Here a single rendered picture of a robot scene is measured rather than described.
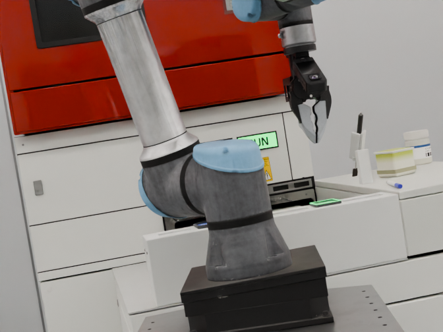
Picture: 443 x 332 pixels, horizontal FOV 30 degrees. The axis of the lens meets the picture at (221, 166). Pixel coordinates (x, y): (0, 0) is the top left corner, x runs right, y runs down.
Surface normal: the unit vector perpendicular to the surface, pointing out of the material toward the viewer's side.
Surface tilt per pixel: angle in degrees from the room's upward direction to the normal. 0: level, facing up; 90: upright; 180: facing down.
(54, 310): 90
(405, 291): 90
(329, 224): 90
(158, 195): 103
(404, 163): 90
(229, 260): 73
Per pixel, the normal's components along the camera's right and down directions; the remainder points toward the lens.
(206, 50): 0.18, 0.03
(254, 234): 0.18, -0.31
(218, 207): -0.52, 0.14
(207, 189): -0.73, 0.17
